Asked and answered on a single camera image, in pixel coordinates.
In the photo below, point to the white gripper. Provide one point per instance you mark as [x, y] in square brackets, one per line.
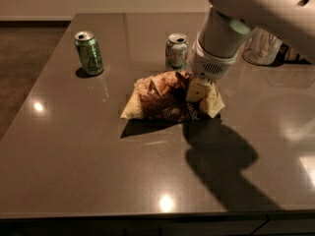
[210, 65]

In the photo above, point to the brown chip bag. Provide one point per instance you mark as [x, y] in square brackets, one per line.
[163, 97]

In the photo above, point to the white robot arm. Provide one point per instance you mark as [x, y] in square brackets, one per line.
[229, 23]

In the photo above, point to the white green 7up can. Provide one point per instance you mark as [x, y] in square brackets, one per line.
[176, 51]

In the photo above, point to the green soda can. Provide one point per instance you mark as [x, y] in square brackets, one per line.
[88, 51]

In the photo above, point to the metal mesh cup holder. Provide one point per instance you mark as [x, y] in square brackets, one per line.
[261, 48]

